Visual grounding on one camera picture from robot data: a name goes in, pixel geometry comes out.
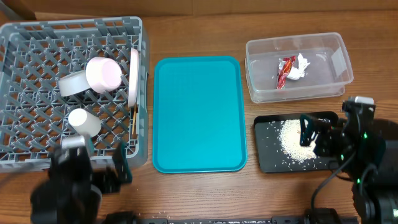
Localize white rice pile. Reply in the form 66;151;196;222
261;119;323;173

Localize wooden chopsticks pair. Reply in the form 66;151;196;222
131;105;137;139

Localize white paper cup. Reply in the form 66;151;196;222
68;108;101;137

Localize white tissue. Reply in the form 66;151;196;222
287;54;310;80

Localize red snack wrapper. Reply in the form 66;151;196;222
277;55;296;90

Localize small pink bowl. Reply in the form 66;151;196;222
85;57;122;94

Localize large white plate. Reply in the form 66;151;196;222
127;48;139;107

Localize grey bowl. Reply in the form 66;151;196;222
58;70;90;96

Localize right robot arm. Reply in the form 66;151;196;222
300;96;397;223

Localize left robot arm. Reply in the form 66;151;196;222
30;141;132;224

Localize black plastic tray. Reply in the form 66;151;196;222
254;113;338;173

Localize clear plastic bin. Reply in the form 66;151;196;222
245;32;354;103

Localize grey dish rack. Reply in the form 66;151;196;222
1;16;150;172

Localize teal plastic tray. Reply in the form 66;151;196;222
152;56;248;174

